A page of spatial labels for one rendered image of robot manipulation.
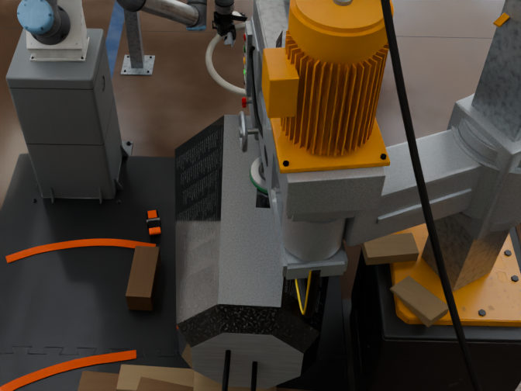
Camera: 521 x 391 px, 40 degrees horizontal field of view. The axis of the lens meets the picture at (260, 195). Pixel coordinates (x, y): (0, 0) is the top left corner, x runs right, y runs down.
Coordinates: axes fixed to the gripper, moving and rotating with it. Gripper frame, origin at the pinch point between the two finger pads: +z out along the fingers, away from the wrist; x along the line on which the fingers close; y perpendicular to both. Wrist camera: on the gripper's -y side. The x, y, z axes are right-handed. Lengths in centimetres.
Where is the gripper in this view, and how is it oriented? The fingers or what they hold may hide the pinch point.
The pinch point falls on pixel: (229, 41)
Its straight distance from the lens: 356.2
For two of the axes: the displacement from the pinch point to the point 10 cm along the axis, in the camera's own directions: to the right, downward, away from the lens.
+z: -0.1, 6.0, 8.0
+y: -8.0, 4.7, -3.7
